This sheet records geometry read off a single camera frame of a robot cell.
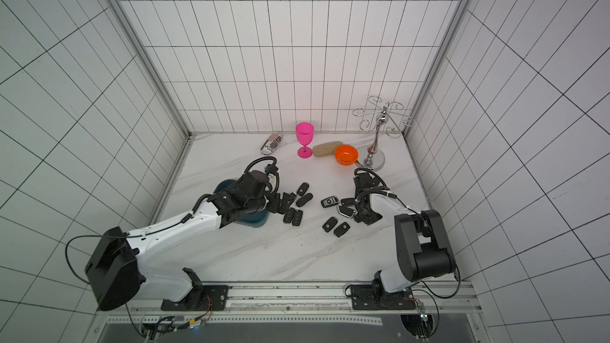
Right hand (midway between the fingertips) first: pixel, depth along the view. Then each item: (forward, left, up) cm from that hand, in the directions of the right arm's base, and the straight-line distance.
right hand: (361, 207), depth 94 cm
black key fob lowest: (-10, +8, 0) cm, 13 cm away
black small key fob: (+2, +5, +1) cm, 6 cm away
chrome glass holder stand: (+23, -7, +29) cm, 38 cm away
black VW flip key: (+6, +24, +2) cm, 25 cm away
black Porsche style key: (0, +24, +1) cm, 24 cm away
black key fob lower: (-9, +13, +2) cm, 16 cm away
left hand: (-6, +31, +13) cm, 35 cm away
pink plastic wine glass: (+25, +24, +15) cm, 38 cm away
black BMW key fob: (0, +13, +2) cm, 13 cm away
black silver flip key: (-3, +7, +1) cm, 7 cm away
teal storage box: (-10, +41, +6) cm, 42 cm away
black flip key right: (-7, +25, +2) cm, 26 cm away
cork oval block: (+27, +15, +4) cm, 31 cm away
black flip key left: (-6, +29, +2) cm, 30 cm away
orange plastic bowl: (+25, +6, +4) cm, 26 cm away
